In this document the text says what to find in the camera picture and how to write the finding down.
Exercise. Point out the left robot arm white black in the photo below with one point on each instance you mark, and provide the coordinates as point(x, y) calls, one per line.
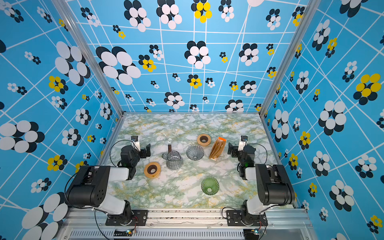
point(89, 189)

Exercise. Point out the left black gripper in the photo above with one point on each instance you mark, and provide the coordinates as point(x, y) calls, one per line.
point(144, 150)

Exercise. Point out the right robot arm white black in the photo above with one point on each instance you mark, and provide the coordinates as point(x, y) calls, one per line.
point(273, 187)

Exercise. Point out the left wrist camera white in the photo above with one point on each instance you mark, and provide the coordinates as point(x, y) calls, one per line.
point(135, 142)

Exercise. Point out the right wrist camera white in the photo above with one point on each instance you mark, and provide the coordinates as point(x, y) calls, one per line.
point(242, 143)

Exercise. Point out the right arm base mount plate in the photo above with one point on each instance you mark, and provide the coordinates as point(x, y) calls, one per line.
point(237, 218)

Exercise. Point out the grey ribbed glass carafe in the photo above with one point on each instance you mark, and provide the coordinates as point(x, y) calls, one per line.
point(174, 160)

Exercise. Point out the green glass dripper cone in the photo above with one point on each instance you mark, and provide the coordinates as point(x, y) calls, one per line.
point(210, 186)

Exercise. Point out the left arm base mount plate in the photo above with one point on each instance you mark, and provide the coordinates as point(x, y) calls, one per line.
point(134, 218)

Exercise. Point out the grey glass dripper cone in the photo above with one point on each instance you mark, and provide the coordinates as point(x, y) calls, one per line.
point(195, 152)

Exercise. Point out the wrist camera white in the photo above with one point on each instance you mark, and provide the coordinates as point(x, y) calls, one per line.
point(135, 142)
point(242, 143)

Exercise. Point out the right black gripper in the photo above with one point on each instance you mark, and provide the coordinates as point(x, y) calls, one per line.
point(235, 151)

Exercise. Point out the aluminium front rail frame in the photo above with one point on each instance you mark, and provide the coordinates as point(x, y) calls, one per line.
point(188, 224)

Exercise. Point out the wooden ring dripper holder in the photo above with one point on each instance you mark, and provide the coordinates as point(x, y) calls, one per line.
point(152, 170)

